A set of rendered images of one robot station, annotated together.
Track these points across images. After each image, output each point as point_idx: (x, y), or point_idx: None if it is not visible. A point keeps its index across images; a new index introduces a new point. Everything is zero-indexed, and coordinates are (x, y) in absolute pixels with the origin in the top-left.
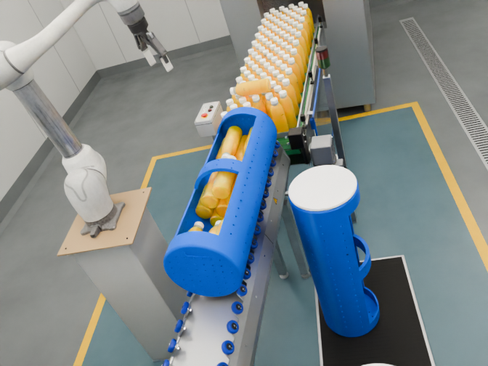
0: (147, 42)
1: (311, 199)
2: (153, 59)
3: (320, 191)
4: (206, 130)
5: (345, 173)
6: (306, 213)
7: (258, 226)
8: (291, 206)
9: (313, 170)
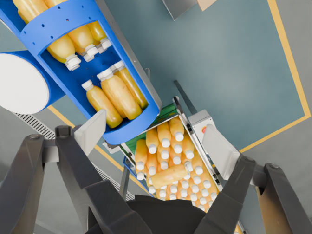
0: (87, 198)
1: (5, 67)
2: (206, 147)
3: (9, 80)
4: (197, 116)
5: (12, 107)
6: (2, 52)
7: None
8: (30, 58)
9: (41, 101)
